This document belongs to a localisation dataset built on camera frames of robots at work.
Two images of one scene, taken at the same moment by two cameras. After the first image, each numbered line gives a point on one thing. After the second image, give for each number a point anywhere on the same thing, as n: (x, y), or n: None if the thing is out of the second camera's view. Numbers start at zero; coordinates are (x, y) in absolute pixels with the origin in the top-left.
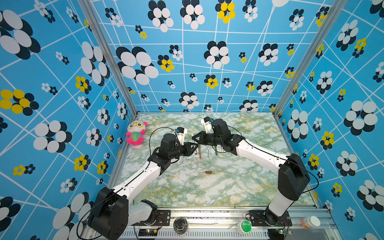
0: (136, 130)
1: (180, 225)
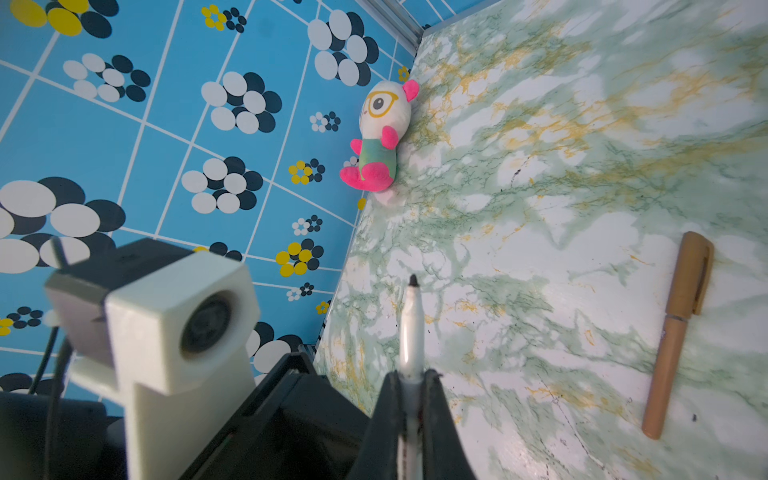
0: (385, 114)
1: None
